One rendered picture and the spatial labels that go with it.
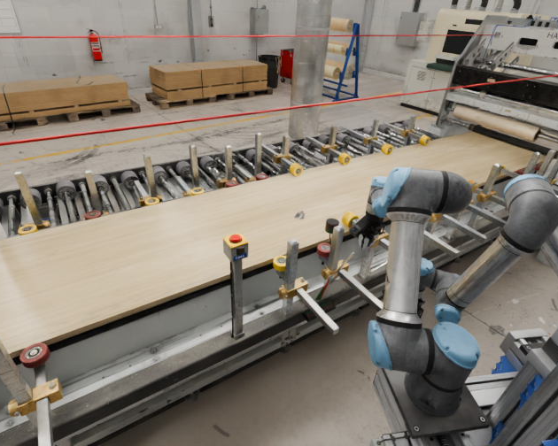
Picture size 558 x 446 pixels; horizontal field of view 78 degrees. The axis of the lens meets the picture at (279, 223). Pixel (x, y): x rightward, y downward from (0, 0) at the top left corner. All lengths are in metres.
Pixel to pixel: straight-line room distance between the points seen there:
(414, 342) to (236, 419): 1.42
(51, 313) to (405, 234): 1.30
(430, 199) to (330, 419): 1.55
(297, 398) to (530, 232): 1.60
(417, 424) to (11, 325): 1.40
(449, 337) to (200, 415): 1.56
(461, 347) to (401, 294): 0.18
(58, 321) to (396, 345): 1.20
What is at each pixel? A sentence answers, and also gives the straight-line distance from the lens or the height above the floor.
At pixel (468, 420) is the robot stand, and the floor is 1.04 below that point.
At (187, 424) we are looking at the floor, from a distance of 2.21.
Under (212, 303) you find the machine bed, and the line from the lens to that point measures 1.70.
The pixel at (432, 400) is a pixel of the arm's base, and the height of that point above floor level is 1.08.
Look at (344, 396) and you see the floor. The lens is 2.31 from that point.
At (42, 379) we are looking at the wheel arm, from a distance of 1.48.
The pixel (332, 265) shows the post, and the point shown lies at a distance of 1.65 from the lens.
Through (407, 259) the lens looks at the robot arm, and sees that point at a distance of 0.95.
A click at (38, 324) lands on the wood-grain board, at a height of 0.90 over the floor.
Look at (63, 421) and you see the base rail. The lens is 1.55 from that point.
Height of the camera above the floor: 1.96
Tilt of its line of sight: 34 degrees down
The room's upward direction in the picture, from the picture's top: 4 degrees clockwise
